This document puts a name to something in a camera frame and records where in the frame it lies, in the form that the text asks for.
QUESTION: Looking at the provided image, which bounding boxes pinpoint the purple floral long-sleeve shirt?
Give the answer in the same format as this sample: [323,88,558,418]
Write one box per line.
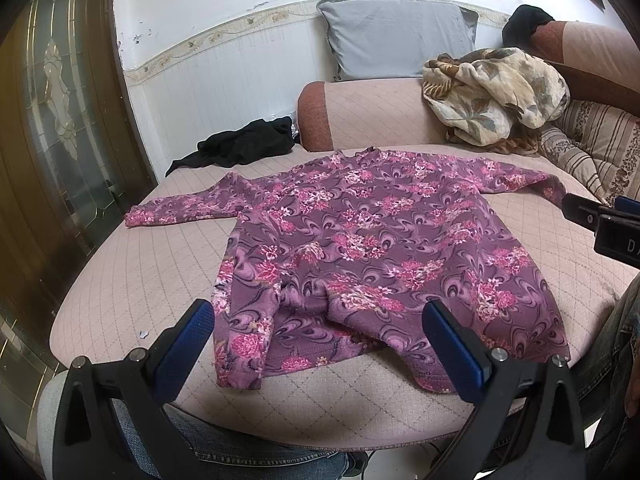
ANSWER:
[126,148,570,393]

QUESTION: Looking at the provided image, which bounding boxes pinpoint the black clothes pile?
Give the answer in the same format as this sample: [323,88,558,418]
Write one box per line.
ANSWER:
[165,117,295,177]

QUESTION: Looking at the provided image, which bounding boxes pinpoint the person's right hand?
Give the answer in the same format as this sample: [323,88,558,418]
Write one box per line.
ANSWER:
[625,378,640,418]

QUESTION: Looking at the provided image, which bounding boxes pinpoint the striped floral quilt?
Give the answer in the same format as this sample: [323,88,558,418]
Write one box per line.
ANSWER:
[539,100,640,206]

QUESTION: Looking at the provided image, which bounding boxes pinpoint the person's right jeans leg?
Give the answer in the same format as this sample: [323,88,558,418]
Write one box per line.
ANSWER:
[572,280,639,479]

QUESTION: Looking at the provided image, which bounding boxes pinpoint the person's jeans leg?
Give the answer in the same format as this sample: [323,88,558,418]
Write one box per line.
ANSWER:
[112,398,352,480]
[572,280,639,479]

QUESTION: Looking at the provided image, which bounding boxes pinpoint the person's left jeans leg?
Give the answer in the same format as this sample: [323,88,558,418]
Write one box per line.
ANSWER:
[112,398,352,480]

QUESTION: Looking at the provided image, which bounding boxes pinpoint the pink padded headboard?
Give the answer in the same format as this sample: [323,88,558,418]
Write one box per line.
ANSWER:
[529,21,639,116]

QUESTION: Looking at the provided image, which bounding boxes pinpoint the cream floral blanket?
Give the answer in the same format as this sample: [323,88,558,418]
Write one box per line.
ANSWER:
[421,48,570,156]

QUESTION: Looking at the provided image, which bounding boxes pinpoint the black garment on headboard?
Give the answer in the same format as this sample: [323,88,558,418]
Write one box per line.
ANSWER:
[501,4,553,50]

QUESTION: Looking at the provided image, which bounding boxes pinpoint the wooden glass-panel door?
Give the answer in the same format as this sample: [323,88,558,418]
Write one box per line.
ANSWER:
[1,0,155,460]

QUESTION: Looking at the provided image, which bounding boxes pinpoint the pink cylindrical bolster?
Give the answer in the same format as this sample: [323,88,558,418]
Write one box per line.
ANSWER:
[296,78,447,152]

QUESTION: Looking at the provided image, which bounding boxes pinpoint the grey pillow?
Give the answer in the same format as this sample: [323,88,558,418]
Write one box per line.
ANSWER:
[317,0,478,80]

